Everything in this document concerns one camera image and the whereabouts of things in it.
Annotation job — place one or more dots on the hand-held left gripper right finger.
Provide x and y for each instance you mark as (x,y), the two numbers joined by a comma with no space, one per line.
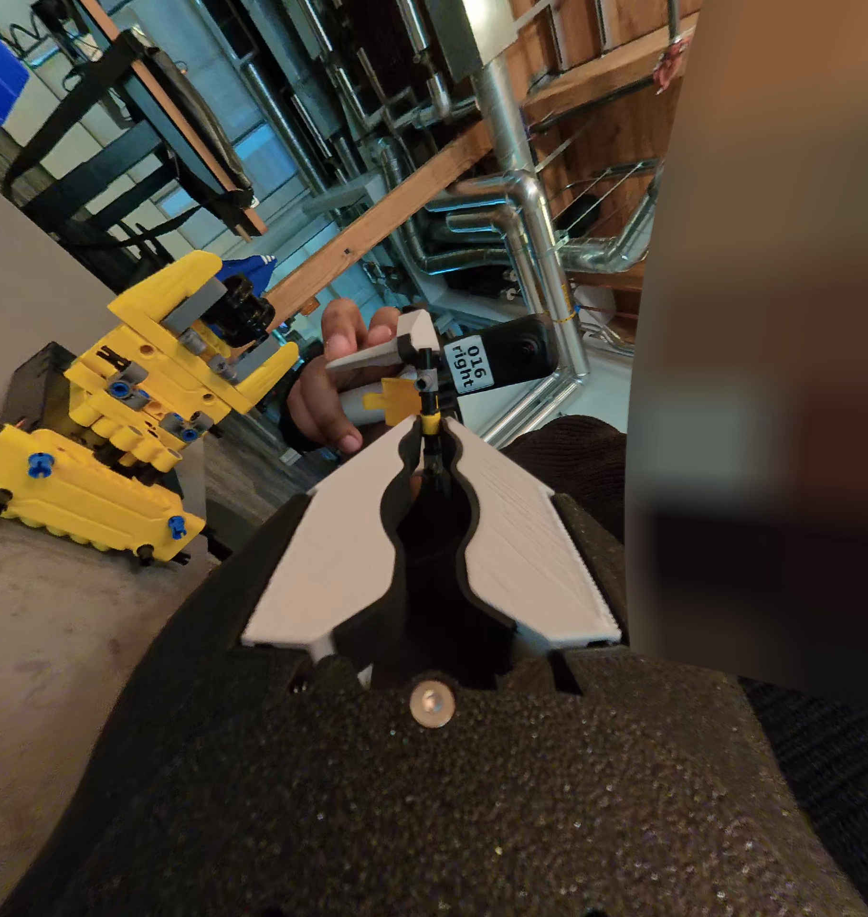
(534,559)

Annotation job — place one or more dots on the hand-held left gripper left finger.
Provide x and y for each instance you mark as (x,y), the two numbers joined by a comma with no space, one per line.
(319,566)

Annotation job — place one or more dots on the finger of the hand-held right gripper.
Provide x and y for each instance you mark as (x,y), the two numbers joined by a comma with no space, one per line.
(420,333)

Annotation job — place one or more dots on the yellow toy piece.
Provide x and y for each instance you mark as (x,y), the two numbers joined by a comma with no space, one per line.
(391,401)

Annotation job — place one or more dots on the black yellow toy pin assembly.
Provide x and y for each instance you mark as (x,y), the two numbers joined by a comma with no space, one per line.
(430,423)

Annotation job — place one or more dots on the yellow toy brick assembly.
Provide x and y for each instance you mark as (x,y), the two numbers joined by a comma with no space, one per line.
(133,401)

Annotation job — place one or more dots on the person's right hand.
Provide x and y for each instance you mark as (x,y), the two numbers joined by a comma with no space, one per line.
(319,412)

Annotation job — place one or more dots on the wooden beam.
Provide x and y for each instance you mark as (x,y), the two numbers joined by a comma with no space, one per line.
(384,215)

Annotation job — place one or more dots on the blue striped cloth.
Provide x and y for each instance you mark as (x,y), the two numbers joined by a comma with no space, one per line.
(251,271)

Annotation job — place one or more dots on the black box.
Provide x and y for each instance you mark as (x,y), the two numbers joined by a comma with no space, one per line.
(40,380)

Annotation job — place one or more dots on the metal ventilation duct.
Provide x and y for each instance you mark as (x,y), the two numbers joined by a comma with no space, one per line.
(527,215)

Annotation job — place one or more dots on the black frame table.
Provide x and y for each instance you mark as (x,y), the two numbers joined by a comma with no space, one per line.
(140,114)

